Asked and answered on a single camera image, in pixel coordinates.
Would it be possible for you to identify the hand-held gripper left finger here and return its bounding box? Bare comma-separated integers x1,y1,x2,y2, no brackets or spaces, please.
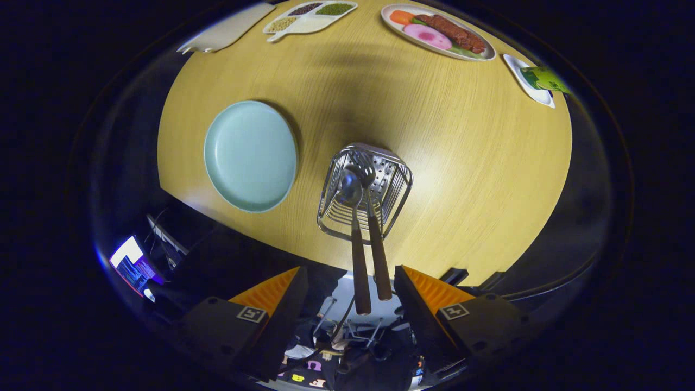
182,266,309,382

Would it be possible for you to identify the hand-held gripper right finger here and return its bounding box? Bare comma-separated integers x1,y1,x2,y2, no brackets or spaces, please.
394,265,532,376

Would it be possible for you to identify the wooden handle metal fork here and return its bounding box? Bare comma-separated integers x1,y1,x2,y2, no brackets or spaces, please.
356,154,393,301

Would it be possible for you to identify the wooden handle metal spoon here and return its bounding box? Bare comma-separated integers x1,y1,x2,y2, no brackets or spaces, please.
337,169,372,316

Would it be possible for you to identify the lit computer screen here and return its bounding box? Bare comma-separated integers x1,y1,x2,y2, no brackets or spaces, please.
110,235,164,297

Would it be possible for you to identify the pale green plate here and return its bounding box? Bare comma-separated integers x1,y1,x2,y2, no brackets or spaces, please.
204,100,298,213

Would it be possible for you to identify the white square coaster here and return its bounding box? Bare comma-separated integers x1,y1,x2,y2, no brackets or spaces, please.
503,54,556,109

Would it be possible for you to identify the green label drink bottle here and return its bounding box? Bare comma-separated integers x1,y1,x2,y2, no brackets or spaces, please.
521,66,572,96

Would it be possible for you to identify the pink round food slice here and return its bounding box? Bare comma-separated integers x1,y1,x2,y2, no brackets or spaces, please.
403,23,452,51

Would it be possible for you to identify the red meat piece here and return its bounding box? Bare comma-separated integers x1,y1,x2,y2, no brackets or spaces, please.
415,14,486,54

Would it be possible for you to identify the white plate with food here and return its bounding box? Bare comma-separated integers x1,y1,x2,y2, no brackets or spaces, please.
381,4,496,61

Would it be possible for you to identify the cream white toaster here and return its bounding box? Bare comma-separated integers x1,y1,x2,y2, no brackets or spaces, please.
178,2,276,54

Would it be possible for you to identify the white divided condiment dish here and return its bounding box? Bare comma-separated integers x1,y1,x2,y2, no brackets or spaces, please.
263,0,358,43

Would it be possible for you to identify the metal wire cutlery rack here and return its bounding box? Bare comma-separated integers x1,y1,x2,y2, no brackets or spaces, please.
317,143,414,245

